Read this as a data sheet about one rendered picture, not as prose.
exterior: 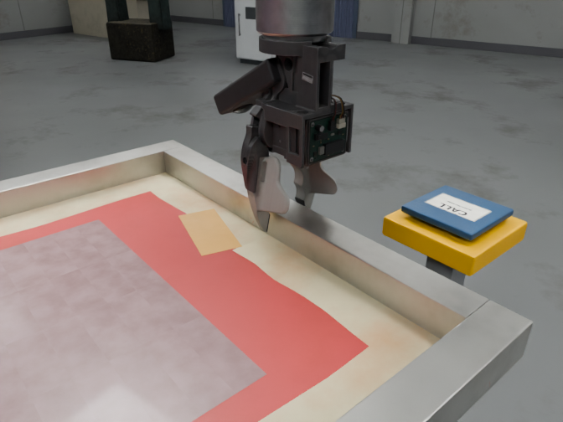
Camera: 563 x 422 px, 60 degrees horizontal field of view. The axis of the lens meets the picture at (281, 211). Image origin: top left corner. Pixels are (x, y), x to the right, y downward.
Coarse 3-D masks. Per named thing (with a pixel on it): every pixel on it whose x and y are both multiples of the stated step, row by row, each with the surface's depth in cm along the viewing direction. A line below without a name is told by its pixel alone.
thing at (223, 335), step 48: (144, 288) 49; (192, 288) 49; (240, 288) 49; (288, 288) 49; (48, 336) 42; (96, 336) 42; (144, 336) 42; (192, 336) 42; (240, 336) 43; (288, 336) 43; (336, 336) 43; (0, 384) 38; (48, 384) 38; (96, 384) 38; (144, 384) 38; (192, 384) 38; (240, 384) 38; (288, 384) 38
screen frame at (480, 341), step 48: (0, 192) 61; (48, 192) 65; (240, 192) 61; (288, 240) 55; (336, 240) 50; (384, 288) 46; (432, 288) 43; (480, 336) 37; (528, 336) 39; (384, 384) 33; (432, 384) 33; (480, 384) 35
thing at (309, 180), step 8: (296, 168) 57; (304, 168) 56; (312, 168) 56; (320, 168) 55; (296, 176) 58; (304, 176) 57; (312, 176) 57; (320, 176) 56; (328, 176) 55; (296, 184) 58; (304, 184) 57; (312, 184) 57; (320, 184) 56; (328, 184) 55; (336, 184) 54; (304, 192) 58; (312, 192) 58; (320, 192) 57; (328, 192) 56; (336, 192) 55; (296, 200) 60; (304, 200) 58; (312, 200) 59
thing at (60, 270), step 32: (64, 224) 60; (96, 224) 60; (128, 224) 60; (160, 224) 60; (0, 256) 54; (32, 256) 54; (64, 256) 54; (96, 256) 54; (128, 256) 54; (160, 256) 54; (192, 256) 54; (0, 288) 49; (32, 288) 49; (64, 288) 49; (96, 288) 49; (128, 288) 49; (0, 320) 44; (32, 320) 44; (64, 320) 44
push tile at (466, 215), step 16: (432, 192) 65; (448, 192) 65; (464, 192) 65; (416, 208) 61; (432, 208) 61; (448, 208) 61; (464, 208) 61; (480, 208) 61; (496, 208) 61; (432, 224) 59; (448, 224) 57; (464, 224) 57; (480, 224) 57; (496, 224) 59
